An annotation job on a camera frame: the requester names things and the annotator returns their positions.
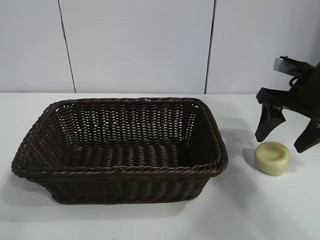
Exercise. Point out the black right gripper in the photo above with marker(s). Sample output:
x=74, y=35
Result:
x=305, y=100

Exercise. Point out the cream round soap bar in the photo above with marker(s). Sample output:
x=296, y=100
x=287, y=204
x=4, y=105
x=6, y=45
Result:
x=272, y=160

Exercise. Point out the dark brown wicker basket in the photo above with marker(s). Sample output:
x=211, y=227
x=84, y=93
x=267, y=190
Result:
x=120, y=180

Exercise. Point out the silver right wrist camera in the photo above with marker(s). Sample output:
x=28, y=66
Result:
x=280, y=65

